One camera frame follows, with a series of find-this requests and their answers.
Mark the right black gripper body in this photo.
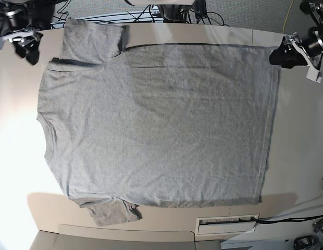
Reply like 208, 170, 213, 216
12, 32, 43, 51

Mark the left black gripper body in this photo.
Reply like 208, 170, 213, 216
279, 36, 305, 66

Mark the grey T-shirt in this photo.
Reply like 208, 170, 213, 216
37, 19, 280, 226

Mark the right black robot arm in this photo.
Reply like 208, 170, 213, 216
0, 1, 43, 65

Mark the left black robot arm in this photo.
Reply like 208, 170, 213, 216
269, 1, 323, 69

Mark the grey central robot stand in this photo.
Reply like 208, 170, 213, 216
153, 5, 186, 23

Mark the black device bottom right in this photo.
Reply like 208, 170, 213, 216
293, 235, 318, 250

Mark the yellow floor cable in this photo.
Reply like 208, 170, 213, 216
281, 0, 294, 34

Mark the black cable at port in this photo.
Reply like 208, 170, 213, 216
238, 215, 323, 225

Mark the white table cable port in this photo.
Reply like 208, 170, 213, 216
194, 214, 259, 236

